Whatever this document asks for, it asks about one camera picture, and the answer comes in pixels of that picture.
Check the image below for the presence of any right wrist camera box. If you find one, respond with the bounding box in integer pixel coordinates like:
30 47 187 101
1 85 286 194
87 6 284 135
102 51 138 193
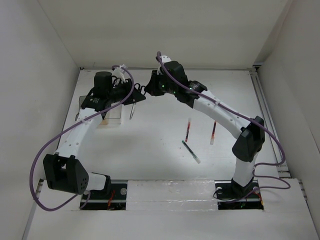
160 55 172 64

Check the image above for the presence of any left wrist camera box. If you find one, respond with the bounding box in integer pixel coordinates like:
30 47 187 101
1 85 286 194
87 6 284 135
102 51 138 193
111 64 127 83

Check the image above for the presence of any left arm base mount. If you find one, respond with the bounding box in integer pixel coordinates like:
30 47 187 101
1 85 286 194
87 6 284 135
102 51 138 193
79 180 128 211

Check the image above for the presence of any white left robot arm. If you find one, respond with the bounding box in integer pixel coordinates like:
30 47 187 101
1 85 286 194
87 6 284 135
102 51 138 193
43 66 146 199

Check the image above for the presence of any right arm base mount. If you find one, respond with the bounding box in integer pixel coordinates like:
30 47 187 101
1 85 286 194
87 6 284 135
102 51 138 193
212 180 264 211

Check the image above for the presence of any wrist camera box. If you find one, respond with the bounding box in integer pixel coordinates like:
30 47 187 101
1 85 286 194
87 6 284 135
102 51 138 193
160 55 172 64
111 64 127 83

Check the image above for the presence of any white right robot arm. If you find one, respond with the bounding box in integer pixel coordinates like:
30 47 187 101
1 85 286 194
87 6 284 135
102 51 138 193
145 55 265 197

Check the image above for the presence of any clear plastic bin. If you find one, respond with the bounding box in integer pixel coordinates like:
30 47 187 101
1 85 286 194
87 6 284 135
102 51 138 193
100 105 122 127

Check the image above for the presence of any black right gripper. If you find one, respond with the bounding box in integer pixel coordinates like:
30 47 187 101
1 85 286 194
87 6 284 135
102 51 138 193
145 69 178 96

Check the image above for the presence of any green pen refill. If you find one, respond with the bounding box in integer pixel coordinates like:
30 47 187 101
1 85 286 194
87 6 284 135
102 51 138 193
181 140 201 164

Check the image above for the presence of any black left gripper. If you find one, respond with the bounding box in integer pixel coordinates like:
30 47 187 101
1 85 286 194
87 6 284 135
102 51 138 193
107 78 145 106

